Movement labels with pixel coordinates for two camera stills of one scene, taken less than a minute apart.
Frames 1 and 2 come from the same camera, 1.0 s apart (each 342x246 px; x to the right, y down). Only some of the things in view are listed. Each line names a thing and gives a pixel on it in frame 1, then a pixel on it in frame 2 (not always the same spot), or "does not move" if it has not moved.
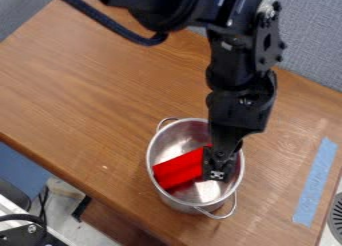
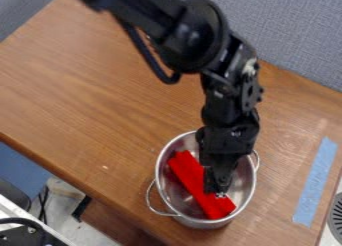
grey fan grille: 335,219 does not move
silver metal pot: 177,138 to 170,197
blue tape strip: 316,183 does not move
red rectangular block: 182,169 to 189,170
